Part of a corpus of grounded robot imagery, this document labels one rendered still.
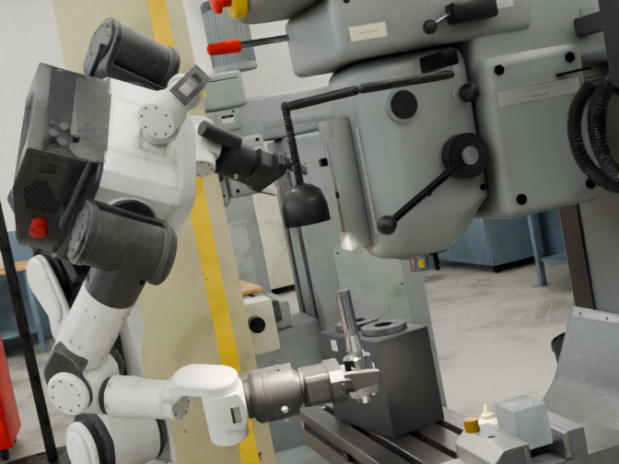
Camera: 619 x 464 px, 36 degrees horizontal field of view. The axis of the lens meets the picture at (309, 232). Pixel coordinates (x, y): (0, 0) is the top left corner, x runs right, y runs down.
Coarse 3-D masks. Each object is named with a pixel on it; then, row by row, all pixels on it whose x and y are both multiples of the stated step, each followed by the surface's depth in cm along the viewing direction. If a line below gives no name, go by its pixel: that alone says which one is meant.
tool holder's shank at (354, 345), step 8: (336, 296) 157; (344, 296) 156; (344, 304) 156; (352, 304) 157; (344, 312) 156; (352, 312) 157; (344, 320) 157; (352, 320) 157; (344, 328) 157; (352, 328) 157; (352, 336) 157; (352, 344) 157; (360, 344) 157; (352, 352) 157; (360, 352) 157
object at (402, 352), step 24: (336, 336) 188; (360, 336) 183; (384, 336) 179; (408, 336) 179; (336, 360) 190; (384, 360) 176; (408, 360) 179; (432, 360) 181; (384, 384) 176; (408, 384) 179; (432, 384) 181; (336, 408) 195; (360, 408) 186; (384, 408) 178; (408, 408) 179; (432, 408) 181; (384, 432) 180; (408, 432) 179
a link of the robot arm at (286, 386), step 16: (272, 368) 156; (288, 368) 155; (304, 368) 159; (320, 368) 158; (336, 368) 154; (272, 384) 153; (288, 384) 153; (304, 384) 155; (320, 384) 154; (336, 384) 152; (288, 400) 153; (304, 400) 156; (320, 400) 154; (336, 400) 153; (288, 416) 155
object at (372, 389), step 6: (348, 366) 157; (354, 366) 156; (360, 366) 156; (366, 366) 156; (372, 366) 158; (360, 390) 156; (366, 390) 156; (372, 390) 157; (378, 390) 158; (354, 396) 157; (360, 396) 157; (366, 396) 156
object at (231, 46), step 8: (232, 40) 156; (256, 40) 158; (264, 40) 158; (272, 40) 159; (280, 40) 159; (288, 40) 159; (208, 48) 155; (216, 48) 155; (224, 48) 156; (232, 48) 156; (240, 48) 157
